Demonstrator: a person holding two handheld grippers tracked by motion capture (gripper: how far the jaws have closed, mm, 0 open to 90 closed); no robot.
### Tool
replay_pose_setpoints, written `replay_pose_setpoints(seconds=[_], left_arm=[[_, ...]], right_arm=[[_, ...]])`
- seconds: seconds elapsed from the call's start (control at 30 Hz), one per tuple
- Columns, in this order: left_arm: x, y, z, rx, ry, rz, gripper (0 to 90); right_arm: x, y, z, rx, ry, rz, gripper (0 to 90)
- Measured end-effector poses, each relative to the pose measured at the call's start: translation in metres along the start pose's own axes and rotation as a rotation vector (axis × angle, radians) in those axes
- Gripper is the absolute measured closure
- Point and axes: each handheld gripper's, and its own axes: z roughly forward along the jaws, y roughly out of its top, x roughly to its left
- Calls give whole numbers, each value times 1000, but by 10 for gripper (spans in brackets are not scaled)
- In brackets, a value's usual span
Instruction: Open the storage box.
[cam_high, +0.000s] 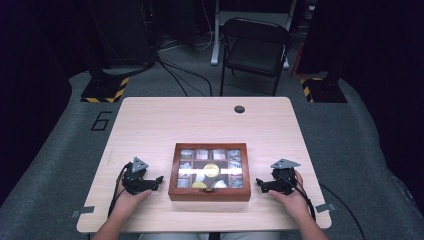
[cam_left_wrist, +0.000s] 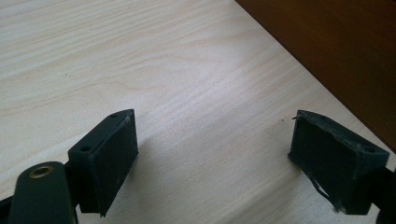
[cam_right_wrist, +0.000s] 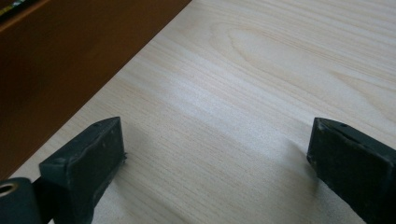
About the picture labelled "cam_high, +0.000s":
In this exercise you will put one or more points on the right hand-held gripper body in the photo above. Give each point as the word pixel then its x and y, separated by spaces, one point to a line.
pixel 283 181

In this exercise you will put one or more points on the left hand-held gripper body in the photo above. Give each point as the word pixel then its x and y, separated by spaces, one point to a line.
pixel 135 183

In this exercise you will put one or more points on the white cup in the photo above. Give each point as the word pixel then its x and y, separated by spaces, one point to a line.
pixel 220 184
pixel 198 172

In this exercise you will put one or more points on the wooden box with glass lid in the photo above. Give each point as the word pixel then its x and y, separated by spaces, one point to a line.
pixel 209 195

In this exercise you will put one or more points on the person's left hand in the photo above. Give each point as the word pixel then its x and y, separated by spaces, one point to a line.
pixel 130 201

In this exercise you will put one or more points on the person's right hand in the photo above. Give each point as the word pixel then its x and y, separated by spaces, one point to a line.
pixel 293 201

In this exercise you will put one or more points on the silver foil packet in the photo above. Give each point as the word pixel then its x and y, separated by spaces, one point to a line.
pixel 185 165
pixel 183 182
pixel 186 154
pixel 236 182
pixel 234 153
pixel 235 164

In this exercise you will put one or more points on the grey tape piece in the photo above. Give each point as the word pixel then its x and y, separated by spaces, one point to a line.
pixel 325 207
pixel 83 211

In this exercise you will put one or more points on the pink foil packet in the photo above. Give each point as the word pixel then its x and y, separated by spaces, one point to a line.
pixel 201 154
pixel 218 154

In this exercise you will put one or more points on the black table grommet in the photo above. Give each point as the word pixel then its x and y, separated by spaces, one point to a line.
pixel 239 109

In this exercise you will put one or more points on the striped black stand base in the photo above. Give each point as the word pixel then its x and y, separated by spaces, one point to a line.
pixel 325 91
pixel 105 90

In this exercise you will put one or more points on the black folding chair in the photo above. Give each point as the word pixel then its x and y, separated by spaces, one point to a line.
pixel 255 56

